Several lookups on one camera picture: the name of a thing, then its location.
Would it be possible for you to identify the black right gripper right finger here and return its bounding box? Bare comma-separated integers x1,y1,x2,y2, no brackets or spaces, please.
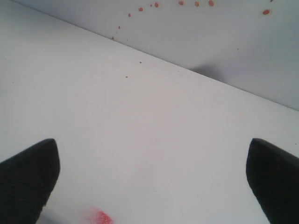
246,138,299,224

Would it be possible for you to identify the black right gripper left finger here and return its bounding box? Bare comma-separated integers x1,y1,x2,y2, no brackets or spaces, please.
0,139,60,224

